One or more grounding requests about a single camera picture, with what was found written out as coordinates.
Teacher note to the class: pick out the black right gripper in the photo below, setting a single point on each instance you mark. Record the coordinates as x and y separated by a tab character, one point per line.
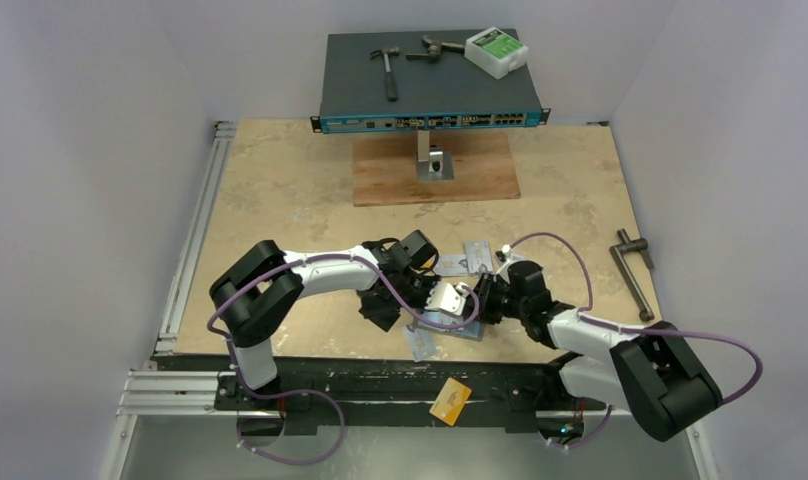
485	295

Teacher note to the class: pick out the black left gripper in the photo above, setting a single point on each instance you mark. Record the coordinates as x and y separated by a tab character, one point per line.
430	281

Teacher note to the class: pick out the grey card holder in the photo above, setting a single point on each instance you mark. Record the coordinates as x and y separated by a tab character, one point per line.
443	323

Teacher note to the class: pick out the black credit card stack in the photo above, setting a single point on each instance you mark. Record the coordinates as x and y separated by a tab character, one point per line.
379	307

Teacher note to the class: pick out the single silver credit card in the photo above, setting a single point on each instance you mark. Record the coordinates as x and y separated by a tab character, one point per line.
420	343

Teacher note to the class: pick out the single orange credit card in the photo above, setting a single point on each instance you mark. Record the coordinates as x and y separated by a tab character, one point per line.
450	401

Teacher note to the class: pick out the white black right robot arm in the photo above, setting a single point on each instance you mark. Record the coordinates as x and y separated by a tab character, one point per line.
652	372

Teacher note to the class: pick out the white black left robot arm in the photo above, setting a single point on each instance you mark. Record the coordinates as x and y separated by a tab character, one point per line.
256	293

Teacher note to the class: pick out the silver white credit card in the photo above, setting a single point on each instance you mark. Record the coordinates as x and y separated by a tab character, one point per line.
478	257

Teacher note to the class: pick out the grey metal stand base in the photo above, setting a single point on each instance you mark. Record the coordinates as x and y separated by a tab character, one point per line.
433	164

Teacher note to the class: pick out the brown wooden board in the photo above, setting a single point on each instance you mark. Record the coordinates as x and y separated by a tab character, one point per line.
384	170

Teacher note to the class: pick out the small hammer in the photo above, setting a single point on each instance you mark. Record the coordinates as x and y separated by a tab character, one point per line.
390	87

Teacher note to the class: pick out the dark metal clamp tool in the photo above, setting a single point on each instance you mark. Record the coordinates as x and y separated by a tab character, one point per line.
434	50

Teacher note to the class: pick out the white green plastic box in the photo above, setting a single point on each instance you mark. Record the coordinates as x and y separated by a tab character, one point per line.
496	52

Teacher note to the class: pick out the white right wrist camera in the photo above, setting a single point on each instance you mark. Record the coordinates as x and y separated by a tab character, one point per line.
506	257

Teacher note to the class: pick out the metal crank handle tool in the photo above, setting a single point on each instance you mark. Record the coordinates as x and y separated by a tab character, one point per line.
627	245

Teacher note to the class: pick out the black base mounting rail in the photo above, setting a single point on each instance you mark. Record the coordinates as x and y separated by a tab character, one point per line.
515	397

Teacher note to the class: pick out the blue network switch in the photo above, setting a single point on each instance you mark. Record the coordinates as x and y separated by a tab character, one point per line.
452	94

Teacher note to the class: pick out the aluminium frame rail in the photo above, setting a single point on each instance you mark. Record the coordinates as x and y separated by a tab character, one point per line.
149	390

